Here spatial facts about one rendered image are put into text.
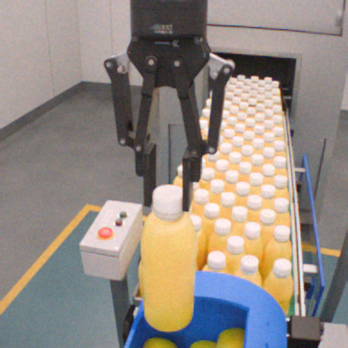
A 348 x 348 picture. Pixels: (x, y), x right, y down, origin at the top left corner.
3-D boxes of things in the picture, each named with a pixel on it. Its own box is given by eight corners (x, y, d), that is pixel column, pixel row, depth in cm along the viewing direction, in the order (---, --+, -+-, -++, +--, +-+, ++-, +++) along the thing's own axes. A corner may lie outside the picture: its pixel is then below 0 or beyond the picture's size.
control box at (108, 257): (84, 275, 98) (78, 243, 93) (110, 228, 115) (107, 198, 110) (121, 282, 96) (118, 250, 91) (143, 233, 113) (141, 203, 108)
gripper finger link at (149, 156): (149, 154, 43) (142, 153, 44) (149, 207, 47) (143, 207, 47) (156, 142, 46) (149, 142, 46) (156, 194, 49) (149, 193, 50)
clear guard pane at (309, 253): (288, 381, 123) (321, 285, 101) (287, 243, 191) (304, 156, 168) (289, 381, 123) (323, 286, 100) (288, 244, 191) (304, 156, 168)
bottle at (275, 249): (256, 296, 104) (265, 240, 95) (259, 278, 110) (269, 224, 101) (282, 301, 102) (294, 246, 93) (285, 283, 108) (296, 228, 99)
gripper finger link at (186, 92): (176, 50, 41) (188, 48, 41) (195, 147, 46) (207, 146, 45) (167, 58, 38) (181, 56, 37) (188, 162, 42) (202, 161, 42)
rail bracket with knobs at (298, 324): (274, 362, 85) (282, 336, 80) (275, 339, 91) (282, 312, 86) (315, 366, 83) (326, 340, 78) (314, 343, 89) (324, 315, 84)
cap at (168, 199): (189, 200, 49) (189, 188, 48) (178, 217, 46) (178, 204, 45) (159, 194, 50) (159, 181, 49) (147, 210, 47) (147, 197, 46)
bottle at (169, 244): (199, 304, 59) (207, 195, 50) (183, 339, 53) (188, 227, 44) (155, 292, 61) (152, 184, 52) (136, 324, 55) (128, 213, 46)
